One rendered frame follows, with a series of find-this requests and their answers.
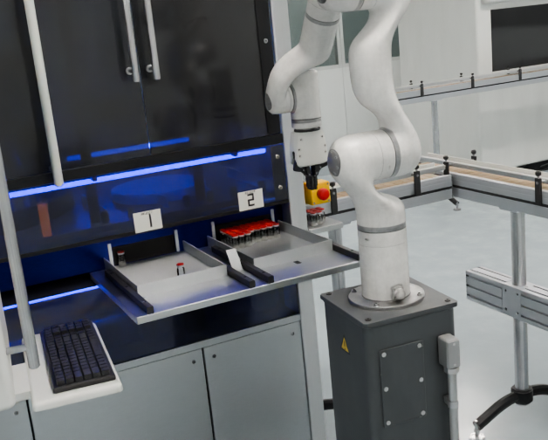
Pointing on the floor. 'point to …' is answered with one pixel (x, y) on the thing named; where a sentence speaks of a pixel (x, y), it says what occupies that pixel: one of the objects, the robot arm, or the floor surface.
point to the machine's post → (282, 44)
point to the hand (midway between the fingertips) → (311, 182)
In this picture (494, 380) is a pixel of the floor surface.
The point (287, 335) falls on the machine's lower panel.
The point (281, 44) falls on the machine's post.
